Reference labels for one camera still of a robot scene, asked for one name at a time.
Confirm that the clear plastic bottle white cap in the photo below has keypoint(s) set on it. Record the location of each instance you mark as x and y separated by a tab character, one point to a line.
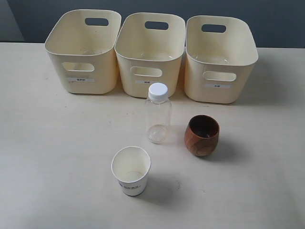
158	113

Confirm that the brown wooden cup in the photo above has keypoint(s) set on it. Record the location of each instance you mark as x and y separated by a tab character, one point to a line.
201	135

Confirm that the white paper cup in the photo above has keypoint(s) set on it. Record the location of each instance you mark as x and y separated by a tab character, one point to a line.
131	166

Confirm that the middle cream plastic bin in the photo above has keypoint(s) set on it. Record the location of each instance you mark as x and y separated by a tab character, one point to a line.
149	49

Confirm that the cream plastic bin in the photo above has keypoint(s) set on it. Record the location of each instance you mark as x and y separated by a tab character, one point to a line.
149	49
81	49
220	55

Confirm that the right cream plastic bin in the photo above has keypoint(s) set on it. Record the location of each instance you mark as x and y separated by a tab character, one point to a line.
220	55

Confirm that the left cream plastic bin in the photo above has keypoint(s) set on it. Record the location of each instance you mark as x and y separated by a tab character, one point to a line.
81	49

